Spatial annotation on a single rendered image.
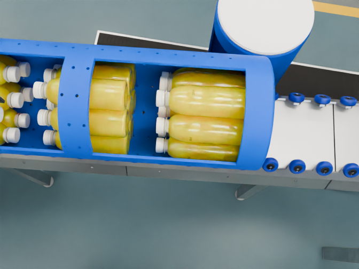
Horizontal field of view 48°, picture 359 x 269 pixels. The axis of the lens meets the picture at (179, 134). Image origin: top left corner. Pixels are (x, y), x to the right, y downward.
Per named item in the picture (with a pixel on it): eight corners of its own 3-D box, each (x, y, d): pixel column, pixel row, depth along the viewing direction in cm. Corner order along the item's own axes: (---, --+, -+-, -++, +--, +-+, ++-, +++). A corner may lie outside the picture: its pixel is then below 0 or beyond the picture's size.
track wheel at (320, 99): (332, 105, 114) (333, 98, 113) (316, 104, 114) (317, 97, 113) (327, 100, 118) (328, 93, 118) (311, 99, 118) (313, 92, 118)
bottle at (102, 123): (129, 105, 100) (51, 100, 100) (125, 111, 93) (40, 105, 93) (129, 133, 102) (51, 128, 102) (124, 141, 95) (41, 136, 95)
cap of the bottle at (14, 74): (12, 63, 100) (19, 63, 100) (14, 77, 102) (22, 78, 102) (6, 70, 97) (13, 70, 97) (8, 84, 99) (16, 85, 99)
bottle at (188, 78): (248, 76, 96) (166, 70, 96) (245, 106, 97) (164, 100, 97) (244, 74, 103) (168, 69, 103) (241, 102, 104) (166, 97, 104)
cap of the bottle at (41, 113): (49, 108, 99) (42, 107, 99) (44, 111, 95) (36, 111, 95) (49, 123, 100) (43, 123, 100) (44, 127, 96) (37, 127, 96)
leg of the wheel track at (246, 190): (246, 200, 204) (277, 183, 143) (234, 199, 204) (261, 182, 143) (246, 189, 205) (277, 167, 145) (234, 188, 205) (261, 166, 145)
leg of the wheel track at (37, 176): (53, 187, 204) (2, 164, 143) (41, 187, 204) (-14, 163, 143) (54, 176, 205) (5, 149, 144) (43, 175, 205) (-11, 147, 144)
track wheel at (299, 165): (308, 163, 108) (306, 158, 110) (291, 162, 108) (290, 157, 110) (304, 175, 111) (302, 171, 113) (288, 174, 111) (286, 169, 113)
